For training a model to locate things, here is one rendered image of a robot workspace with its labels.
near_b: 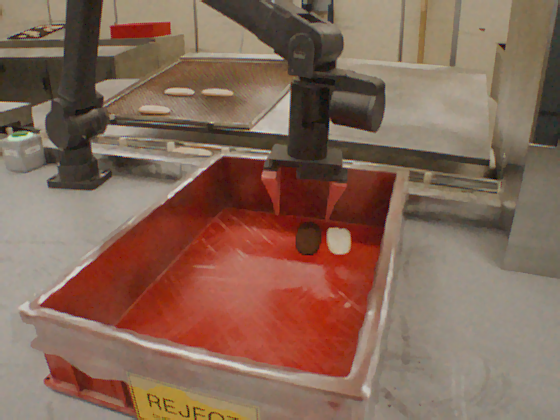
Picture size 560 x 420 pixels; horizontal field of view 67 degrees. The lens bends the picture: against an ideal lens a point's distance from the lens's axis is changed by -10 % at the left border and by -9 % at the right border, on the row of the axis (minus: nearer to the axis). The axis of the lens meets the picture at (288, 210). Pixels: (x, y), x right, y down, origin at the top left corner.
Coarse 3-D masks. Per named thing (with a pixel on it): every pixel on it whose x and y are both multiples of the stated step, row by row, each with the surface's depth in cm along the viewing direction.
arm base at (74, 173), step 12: (84, 144) 94; (60, 156) 90; (72, 156) 89; (84, 156) 91; (60, 168) 90; (72, 168) 89; (84, 168) 91; (96, 168) 94; (48, 180) 92; (60, 180) 92; (72, 180) 91; (84, 180) 91; (96, 180) 91
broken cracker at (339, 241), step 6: (330, 228) 73; (336, 228) 73; (330, 234) 71; (336, 234) 71; (342, 234) 71; (348, 234) 72; (330, 240) 70; (336, 240) 69; (342, 240) 69; (348, 240) 70; (330, 246) 69; (336, 246) 68; (342, 246) 68; (348, 246) 68; (336, 252) 67; (342, 252) 67
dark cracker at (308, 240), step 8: (304, 224) 74; (312, 224) 74; (304, 232) 72; (312, 232) 72; (320, 232) 73; (296, 240) 70; (304, 240) 69; (312, 240) 69; (320, 240) 71; (304, 248) 68; (312, 248) 68
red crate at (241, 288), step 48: (240, 240) 71; (288, 240) 71; (192, 288) 60; (240, 288) 60; (288, 288) 60; (336, 288) 60; (192, 336) 51; (240, 336) 51; (288, 336) 51; (336, 336) 51; (48, 384) 43; (96, 384) 41
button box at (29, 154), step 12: (0, 144) 100; (12, 144) 98; (24, 144) 99; (36, 144) 102; (12, 156) 100; (24, 156) 99; (36, 156) 103; (48, 156) 105; (12, 168) 101; (24, 168) 100
